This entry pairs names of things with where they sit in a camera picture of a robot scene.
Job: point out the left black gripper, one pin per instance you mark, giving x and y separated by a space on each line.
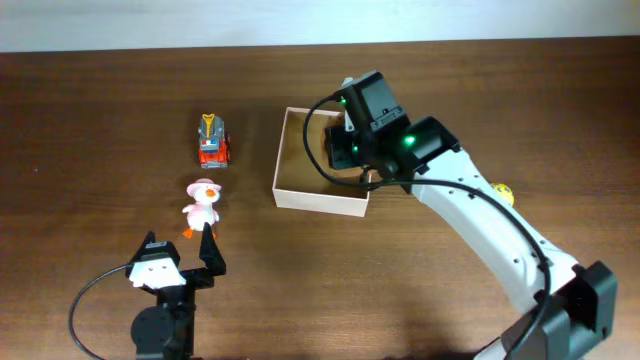
214 263

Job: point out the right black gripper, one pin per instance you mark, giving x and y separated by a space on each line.
335 142

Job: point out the red toy fire truck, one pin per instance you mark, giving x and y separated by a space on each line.
213 151

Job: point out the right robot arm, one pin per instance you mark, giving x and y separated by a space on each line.
566 309

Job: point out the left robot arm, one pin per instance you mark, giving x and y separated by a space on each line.
166 330

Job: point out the open white cardboard box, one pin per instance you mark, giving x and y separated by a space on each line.
297 184

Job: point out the yellow ball with blue letters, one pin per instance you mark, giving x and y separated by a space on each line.
504 192

